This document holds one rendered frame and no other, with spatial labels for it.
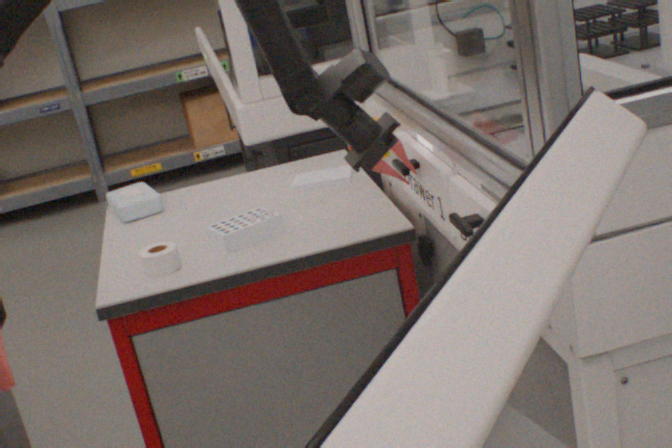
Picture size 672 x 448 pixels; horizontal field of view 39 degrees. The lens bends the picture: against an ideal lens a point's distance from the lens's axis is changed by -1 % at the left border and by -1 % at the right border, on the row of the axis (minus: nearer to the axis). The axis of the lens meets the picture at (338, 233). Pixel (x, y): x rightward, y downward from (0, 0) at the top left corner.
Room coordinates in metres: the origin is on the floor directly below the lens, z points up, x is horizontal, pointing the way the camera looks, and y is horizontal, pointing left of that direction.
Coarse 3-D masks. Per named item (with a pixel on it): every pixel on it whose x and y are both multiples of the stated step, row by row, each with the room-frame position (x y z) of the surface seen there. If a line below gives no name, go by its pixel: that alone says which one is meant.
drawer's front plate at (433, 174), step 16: (416, 144) 1.53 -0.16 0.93; (400, 160) 1.63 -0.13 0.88; (416, 160) 1.50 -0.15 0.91; (432, 160) 1.42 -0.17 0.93; (416, 176) 1.53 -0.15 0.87; (432, 176) 1.42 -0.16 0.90; (448, 176) 1.36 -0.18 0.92; (432, 192) 1.43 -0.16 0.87; (448, 192) 1.36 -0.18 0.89; (432, 208) 1.45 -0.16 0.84; (448, 208) 1.36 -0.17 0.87; (448, 224) 1.37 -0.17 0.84
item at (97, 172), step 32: (64, 0) 4.94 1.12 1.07; (96, 0) 4.97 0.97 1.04; (64, 32) 5.33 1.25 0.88; (64, 64) 4.92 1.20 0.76; (160, 64) 5.45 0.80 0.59; (192, 64) 5.26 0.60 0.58; (32, 96) 5.30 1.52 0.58; (64, 96) 5.09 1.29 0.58; (96, 96) 4.94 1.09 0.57; (96, 160) 4.92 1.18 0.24; (128, 160) 5.21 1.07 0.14; (160, 160) 4.99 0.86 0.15; (192, 160) 5.02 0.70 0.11; (0, 192) 5.07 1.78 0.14; (32, 192) 4.86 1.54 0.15; (64, 192) 4.89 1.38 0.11
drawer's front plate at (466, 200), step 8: (456, 176) 1.32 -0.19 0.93; (448, 184) 1.33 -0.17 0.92; (456, 184) 1.29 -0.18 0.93; (464, 184) 1.28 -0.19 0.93; (456, 192) 1.29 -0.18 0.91; (464, 192) 1.25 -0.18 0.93; (472, 192) 1.23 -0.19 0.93; (480, 192) 1.23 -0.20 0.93; (456, 200) 1.30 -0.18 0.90; (464, 200) 1.26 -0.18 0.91; (472, 200) 1.22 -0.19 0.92; (480, 200) 1.20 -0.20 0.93; (488, 200) 1.19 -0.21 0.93; (456, 208) 1.30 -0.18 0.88; (464, 208) 1.26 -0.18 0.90; (472, 208) 1.22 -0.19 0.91; (480, 208) 1.19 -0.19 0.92; (488, 208) 1.16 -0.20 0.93; (456, 232) 1.33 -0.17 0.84
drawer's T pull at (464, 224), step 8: (456, 216) 1.20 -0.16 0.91; (464, 216) 1.19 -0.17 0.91; (472, 216) 1.19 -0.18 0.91; (480, 216) 1.18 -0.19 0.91; (456, 224) 1.18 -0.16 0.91; (464, 224) 1.16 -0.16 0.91; (472, 224) 1.17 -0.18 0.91; (480, 224) 1.17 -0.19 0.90; (464, 232) 1.15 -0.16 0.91; (472, 232) 1.15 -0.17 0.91
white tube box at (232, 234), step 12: (240, 216) 1.75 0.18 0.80; (276, 216) 1.70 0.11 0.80; (216, 228) 1.70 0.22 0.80; (228, 228) 1.68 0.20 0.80; (240, 228) 1.67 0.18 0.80; (252, 228) 1.68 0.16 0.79; (264, 228) 1.69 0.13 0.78; (276, 228) 1.70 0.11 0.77; (216, 240) 1.68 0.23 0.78; (228, 240) 1.65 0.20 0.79; (240, 240) 1.66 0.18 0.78; (252, 240) 1.67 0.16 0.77; (228, 252) 1.65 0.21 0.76
